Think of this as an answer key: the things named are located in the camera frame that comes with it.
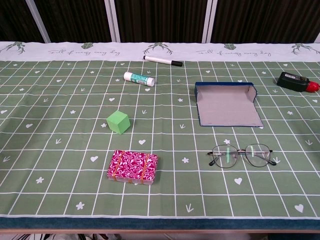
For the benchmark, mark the blue folding glasses case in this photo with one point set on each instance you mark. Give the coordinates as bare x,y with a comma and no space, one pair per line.
225,107

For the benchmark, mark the thin black metal eyeglasses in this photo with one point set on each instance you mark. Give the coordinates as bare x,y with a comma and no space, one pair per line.
257,156

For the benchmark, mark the green cube block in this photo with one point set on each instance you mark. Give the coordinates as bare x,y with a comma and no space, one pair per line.
117,122

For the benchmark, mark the white green glue stick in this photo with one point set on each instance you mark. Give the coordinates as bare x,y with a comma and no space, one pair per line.
138,78

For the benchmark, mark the pink patterned card deck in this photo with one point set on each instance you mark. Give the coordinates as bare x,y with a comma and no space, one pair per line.
130,166

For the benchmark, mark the green grid tablecloth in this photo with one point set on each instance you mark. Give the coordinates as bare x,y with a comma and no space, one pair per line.
175,175

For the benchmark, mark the white marker black cap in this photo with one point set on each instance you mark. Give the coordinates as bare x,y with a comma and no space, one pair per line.
160,60

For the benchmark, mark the black bottle red cap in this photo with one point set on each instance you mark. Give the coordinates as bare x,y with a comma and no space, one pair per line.
290,80

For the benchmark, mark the white metal partition post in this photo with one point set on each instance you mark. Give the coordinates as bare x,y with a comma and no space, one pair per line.
112,20
318,38
209,20
37,20

